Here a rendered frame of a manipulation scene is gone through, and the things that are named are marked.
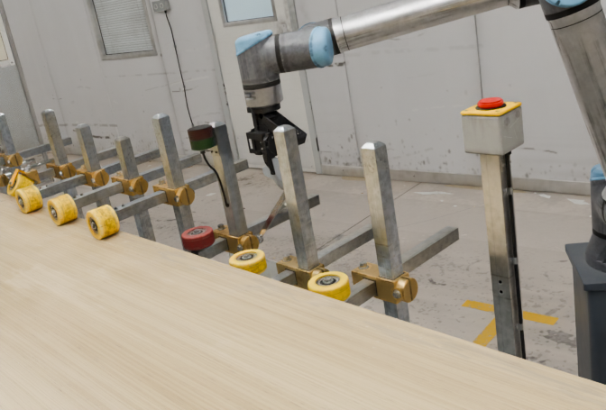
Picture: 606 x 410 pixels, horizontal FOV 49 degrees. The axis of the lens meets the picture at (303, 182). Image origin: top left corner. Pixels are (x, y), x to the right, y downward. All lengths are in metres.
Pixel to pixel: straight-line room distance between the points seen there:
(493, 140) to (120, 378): 0.71
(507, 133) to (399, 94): 3.44
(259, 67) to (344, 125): 3.32
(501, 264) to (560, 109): 2.92
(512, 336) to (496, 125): 0.39
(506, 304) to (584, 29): 0.64
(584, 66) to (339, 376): 0.89
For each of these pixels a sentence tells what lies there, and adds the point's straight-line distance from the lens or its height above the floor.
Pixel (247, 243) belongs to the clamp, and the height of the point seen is 0.85.
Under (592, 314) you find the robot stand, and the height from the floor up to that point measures 0.50.
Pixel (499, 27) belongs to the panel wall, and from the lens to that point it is 4.09.
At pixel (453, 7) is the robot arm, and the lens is 1.65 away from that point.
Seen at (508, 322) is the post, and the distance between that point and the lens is 1.23.
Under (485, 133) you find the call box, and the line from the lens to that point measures 1.08.
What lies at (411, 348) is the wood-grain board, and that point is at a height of 0.90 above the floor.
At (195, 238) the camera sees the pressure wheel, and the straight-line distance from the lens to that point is 1.66.
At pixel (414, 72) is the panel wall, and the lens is 4.41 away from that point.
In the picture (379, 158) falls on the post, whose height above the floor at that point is 1.12.
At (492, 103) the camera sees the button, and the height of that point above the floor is 1.23.
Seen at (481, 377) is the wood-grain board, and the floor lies 0.90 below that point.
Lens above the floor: 1.47
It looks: 17 degrees down
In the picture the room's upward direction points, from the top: 10 degrees counter-clockwise
